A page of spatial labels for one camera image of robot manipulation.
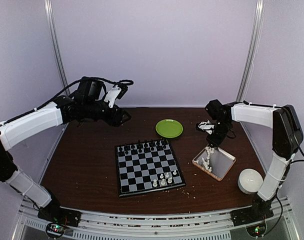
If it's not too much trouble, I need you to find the white chess piece tall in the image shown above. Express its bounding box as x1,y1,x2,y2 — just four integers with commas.
152,179,158,188

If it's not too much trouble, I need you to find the black white chessboard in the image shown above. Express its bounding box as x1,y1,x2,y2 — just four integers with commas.
115,139,186,198

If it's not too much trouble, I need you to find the right aluminium frame post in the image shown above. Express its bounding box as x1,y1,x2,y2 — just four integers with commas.
236,0,265,102

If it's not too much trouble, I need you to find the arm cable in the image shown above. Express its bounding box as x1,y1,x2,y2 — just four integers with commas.
289,139,304,163
0,79,134,131

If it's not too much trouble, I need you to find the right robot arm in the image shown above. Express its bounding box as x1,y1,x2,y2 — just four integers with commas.
205,99,304,221

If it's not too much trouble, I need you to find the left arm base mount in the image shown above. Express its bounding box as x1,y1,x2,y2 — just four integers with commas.
37,208,81,239

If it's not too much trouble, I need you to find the green plate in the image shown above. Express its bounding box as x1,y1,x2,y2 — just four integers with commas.
155,119,184,139

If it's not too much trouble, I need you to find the aluminium frame post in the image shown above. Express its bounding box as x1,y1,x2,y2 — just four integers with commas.
236,0,265,102
44,0,67,87

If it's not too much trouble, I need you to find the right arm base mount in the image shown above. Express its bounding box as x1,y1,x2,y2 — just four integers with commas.
231,207,274,238

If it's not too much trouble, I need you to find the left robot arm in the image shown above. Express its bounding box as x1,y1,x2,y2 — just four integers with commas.
0,76,134,222

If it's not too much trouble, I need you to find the white bowl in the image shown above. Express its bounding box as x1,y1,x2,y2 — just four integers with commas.
238,168,263,195

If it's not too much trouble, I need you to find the front aluminium rail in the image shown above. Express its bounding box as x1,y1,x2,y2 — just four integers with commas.
10,197,303,240

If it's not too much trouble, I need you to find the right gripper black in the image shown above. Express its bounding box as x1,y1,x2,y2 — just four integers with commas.
206,119,232,147

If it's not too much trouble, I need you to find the metal wooden tray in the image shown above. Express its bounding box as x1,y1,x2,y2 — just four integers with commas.
192,145,236,182

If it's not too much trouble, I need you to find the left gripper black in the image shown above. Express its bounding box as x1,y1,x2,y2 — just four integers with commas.
84,99,132,127

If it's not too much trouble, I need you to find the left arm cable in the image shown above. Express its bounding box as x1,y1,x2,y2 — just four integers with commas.
0,79,134,131

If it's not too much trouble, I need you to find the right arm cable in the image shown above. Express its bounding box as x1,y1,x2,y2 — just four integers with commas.
289,139,304,163

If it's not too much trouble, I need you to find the left aluminium frame post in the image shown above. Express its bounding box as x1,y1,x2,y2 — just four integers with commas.
44,0,67,87

